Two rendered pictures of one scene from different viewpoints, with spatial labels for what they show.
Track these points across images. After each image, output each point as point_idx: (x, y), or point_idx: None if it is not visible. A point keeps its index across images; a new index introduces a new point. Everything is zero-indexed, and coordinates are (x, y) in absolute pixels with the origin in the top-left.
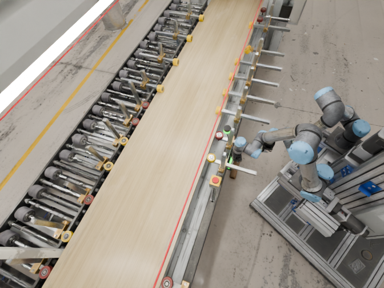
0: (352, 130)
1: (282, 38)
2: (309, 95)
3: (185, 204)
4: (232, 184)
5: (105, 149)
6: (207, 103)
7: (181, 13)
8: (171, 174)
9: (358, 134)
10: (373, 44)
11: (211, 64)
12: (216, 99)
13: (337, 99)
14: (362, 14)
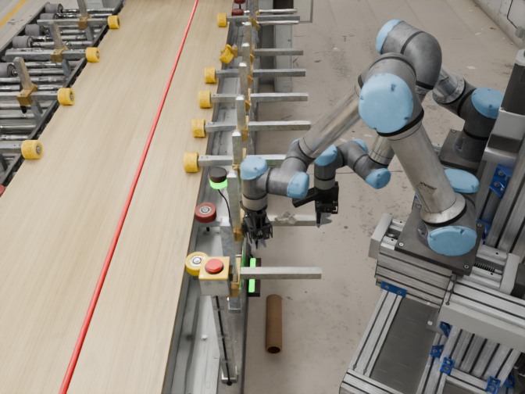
0: (476, 109)
1: (295, 62)
2: None
3: (120, 227)
4: (278, 367)
5: None
6: (161, 158)
7: (66, 19)
8: (92, 330)
9: (489, 114)
10: (456, 48)
11: (152, 90)
12: (180, 145)
13: (418, 30)
14: (418, 11)
